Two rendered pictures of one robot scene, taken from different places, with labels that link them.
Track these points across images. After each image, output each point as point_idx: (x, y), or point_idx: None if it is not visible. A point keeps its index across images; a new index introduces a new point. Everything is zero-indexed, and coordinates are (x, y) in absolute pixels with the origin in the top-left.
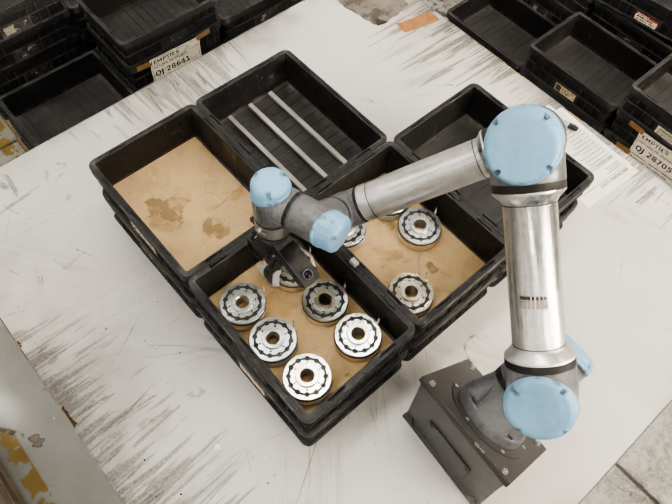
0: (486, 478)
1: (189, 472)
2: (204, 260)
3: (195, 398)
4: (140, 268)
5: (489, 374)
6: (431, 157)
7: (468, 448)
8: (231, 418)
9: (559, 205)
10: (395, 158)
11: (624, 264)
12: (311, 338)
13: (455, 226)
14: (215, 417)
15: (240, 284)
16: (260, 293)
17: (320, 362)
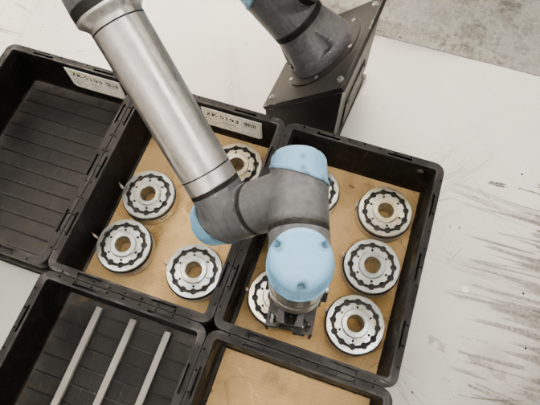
0: (373, 34)
1: (502, 299)
2: (354, 386)
3: (441, 341)
4: None
5: (298, 46)
6: (140, 83)
7: (366, 46)
8: (433, 293)
9: (67, 61)
10: (68, 254)
11: (78, 49)
12: (337, 237)
13: (129, 162)
14: (443, 308)
15: (336, 341)
16: (332, 311)
17: (363, 207)
